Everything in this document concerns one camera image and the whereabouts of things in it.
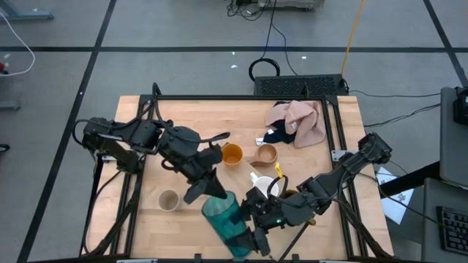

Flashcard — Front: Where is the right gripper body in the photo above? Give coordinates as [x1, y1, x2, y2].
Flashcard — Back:
[241, 186, 305, 256]

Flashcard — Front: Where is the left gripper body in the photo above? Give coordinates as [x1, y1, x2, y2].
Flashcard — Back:
[178, 145, 224, 184]

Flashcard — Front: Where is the small beige cup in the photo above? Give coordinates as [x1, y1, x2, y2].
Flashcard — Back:
[157, 188, 181, 212]

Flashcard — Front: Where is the white mug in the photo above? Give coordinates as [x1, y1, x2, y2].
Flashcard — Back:
[249, 171, 280, 198]

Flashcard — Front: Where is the orange cup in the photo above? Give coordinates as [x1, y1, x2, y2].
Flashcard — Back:
[221, 142, 244, 169]

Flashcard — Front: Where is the wooden cup with handle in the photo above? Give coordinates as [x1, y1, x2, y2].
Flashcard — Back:
[248, 143, 279, 167]

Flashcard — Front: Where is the navy blue cloth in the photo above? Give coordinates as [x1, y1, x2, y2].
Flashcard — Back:
[262, 118, 297, 145]

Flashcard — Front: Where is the pink cloth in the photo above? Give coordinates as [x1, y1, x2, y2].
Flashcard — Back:
[265, 100, 326, 149]

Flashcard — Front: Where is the brown glazed mug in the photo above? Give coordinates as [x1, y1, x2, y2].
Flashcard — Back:
[284, 188, 317, 226]

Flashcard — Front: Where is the black computer case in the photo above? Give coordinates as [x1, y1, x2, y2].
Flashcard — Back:
[253, 74, 349, 98]

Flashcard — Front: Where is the white paper sheet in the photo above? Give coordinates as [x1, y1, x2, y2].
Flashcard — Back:
[376, 167, 415, 225]

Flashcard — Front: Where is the black keyboard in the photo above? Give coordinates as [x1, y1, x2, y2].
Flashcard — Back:
[435, 205, 468, 256]

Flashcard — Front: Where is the grey equipment box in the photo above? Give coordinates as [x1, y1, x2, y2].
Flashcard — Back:
[257, 0, 325, 11]

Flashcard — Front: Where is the grey desk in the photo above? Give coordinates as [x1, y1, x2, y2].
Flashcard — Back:
[420, 86, 468, 263]

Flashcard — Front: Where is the black desk device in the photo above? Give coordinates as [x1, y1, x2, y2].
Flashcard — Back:
[452, 85, 468, 127]

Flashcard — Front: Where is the black coiled cable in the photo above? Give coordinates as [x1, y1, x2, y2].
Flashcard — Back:
[247, 0, 282, 83]

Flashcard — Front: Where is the thin black cable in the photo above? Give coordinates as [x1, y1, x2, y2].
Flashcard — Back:
[349, 89, 442, 99]
[272, 23, 299, 77]
[363, 103, 442, 129]

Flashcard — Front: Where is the black cable bundle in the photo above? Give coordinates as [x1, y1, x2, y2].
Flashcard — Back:
[225, 0, 271, 22]

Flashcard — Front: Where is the yellow cable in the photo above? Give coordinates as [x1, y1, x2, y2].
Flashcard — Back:
[339, 0, 367, 77]

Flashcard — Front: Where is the white cable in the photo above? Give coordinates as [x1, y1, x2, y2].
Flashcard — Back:
[0, 12, 37, 77]

